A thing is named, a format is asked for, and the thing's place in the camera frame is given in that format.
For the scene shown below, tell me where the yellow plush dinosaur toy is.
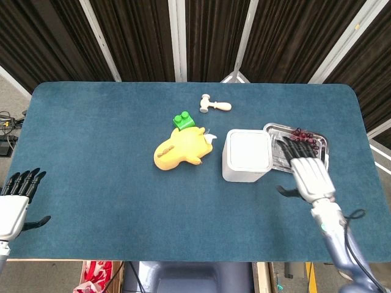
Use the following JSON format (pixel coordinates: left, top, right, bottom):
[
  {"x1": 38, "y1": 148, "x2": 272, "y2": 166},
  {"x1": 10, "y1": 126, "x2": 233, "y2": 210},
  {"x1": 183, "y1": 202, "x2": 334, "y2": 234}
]
[{"x1": 153, "y1": 126, "x2": 218, "y2": 170}]

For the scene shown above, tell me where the red and white bag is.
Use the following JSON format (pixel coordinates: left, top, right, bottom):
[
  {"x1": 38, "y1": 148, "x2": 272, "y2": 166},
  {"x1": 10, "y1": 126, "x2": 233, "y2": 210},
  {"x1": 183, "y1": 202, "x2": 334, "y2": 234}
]
[{"x1": 73, "y1": 261, "x2": 115, "y2": 293}]

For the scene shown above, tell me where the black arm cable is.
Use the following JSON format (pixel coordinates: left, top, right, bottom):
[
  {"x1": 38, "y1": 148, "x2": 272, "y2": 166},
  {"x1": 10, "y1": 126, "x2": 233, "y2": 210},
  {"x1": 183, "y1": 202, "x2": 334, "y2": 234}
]
[{"x1": 342, "y1": 209, "x2": 386, "y2": 293}]

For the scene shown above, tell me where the white frame post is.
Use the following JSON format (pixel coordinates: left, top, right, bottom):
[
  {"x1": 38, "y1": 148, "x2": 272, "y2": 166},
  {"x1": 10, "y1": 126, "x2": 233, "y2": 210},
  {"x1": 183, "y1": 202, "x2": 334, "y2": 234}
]
[
  {"x1": 221, "y1": 0, "x2": 260, "y2": 84},
  {"x1": 167, "y1": 0, "x2": 188, "y2": 82},
  {"x1": 79, "y1": 0, "x2": 122, "y2": 82},
  {"x1": 308, "y1": 0, "x2": 391, "y2": 85}
]

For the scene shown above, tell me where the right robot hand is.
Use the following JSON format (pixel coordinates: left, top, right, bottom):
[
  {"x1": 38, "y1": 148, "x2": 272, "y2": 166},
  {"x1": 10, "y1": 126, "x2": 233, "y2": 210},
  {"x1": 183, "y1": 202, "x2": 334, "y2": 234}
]
[{"x1": 276, "y1": 136, "x2": 337, "y2": 204}]

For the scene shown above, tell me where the metal tray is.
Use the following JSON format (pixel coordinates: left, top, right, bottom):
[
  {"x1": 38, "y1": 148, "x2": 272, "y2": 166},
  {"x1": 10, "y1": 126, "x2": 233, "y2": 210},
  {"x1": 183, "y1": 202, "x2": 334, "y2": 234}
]
[{"x1": 263, "y1": 122, "x2": 329, "y2": 175}]

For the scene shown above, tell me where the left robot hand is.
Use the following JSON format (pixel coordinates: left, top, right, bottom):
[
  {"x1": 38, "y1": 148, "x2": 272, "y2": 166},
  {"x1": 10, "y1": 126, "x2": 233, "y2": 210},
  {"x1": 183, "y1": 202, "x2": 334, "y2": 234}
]
[{"x1": 0, "y1": 167, "x2": 52, "y2": 241}]

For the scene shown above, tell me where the dark brown curtain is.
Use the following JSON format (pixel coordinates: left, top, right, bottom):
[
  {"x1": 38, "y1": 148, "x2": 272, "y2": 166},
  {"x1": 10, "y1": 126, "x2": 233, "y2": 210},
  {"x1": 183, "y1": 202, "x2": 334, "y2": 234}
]
[{"x1": 0, "y1": 0, "x2": 391, "y2": 132}]

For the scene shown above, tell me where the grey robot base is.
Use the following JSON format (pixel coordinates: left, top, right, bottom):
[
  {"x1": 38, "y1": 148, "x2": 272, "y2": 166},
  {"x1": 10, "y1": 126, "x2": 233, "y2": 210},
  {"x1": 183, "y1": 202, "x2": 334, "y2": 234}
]
[{"x1": 123, "y1": 261, "x2": 255, "y2": 293}]

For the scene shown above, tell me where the dark red grape bunch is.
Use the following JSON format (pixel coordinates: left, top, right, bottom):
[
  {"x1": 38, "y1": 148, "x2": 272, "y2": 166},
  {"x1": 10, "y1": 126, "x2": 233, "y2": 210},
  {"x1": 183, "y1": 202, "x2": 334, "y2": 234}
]
[{"x1": 290, "y1": 127, "x2": 320, "y2": 153}]

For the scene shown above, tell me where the floor cable bundle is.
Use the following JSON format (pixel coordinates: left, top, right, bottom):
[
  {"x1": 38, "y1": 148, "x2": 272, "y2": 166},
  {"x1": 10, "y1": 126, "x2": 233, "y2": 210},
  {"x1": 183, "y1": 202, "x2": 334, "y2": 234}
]
[{"x1": 0, "y1": 110, "x2": 26, "y2": 136}]

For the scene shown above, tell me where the black power adapter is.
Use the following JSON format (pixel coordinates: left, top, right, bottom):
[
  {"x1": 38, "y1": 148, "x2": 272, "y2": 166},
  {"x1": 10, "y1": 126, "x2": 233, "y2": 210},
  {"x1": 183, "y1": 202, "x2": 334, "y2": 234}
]
[{"x1": 0, "y1": 136, "x2": 18, "y2": 157}]

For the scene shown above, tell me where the wooden toy hammer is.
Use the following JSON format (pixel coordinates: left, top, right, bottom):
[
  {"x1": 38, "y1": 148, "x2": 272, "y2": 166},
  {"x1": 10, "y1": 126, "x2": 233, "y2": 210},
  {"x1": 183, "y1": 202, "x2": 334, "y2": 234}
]
[{"x1": 199, "y1": 94, "x2": 232, "y2": 114}]

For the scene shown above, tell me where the white square container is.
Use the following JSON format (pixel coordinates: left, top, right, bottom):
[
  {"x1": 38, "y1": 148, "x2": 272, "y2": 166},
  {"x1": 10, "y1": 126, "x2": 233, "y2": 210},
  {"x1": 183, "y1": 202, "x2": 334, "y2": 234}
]
[{"x1": 222, "y1": 128, "x2": 274, "y2": 183}]

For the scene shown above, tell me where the blue table mat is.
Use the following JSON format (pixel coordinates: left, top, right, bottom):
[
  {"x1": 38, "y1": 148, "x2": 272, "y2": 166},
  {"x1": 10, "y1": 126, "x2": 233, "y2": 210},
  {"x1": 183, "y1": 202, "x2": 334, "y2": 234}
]
[{"x1": 5, "y1": 81, "x2": 391, "y2": 263}]

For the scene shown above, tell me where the green building block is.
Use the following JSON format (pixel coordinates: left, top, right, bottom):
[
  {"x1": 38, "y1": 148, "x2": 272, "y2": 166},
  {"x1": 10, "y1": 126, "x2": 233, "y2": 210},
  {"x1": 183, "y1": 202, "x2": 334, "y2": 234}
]
[{"x1": 172, "y1": 111, "x2": 196, "y2": 132}]

